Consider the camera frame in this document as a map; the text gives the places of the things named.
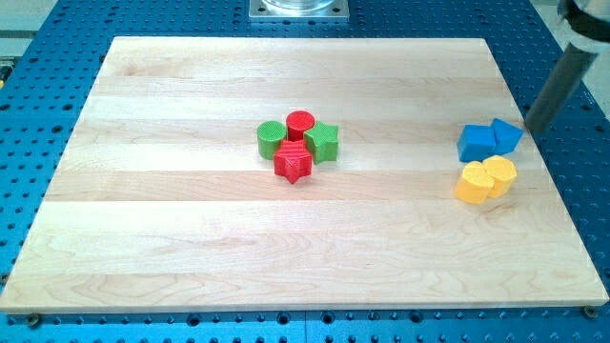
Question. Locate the green cylinder block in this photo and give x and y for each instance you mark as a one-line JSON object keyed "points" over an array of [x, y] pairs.
{"points": [[269, 136]]}

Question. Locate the blue perforated table plate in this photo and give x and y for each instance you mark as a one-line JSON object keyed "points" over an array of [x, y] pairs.
{"points": [[50, 83]]}

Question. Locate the light wooden board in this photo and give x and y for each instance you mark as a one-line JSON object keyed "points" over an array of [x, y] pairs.
{"points": [[161, 202]]}

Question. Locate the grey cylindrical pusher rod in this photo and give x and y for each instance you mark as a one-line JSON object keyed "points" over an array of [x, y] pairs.
{"points": [[559, 87]]}

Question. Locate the blue triangular block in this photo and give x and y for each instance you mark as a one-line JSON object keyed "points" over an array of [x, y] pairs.
{"points": [[507, 136]]}

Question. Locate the robot arm end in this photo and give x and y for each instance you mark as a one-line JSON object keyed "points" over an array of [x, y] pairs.
{"points": [[589, 23]]}

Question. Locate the yellow hexagon block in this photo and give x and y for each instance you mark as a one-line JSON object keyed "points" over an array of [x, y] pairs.
{"points": [[503, 171]]}

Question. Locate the red cylinder block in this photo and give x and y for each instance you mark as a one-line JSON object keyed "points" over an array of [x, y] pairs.
{"points": [[297, 122]]}

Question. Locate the yellow heart block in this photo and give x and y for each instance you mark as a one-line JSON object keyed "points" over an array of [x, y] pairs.
{"points": [[474, 183]]}

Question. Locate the red star block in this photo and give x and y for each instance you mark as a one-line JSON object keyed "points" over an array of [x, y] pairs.
{"points": [[293, 160]]}

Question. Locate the blue cube block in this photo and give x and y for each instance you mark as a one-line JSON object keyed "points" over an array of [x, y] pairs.
{"points": [[475, 143]]}

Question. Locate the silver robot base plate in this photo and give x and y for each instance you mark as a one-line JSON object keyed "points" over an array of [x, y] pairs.
{"points": [[275, 10]]}

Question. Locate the green star block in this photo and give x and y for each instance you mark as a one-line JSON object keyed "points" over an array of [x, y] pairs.
{"points": [[322, 142]]}

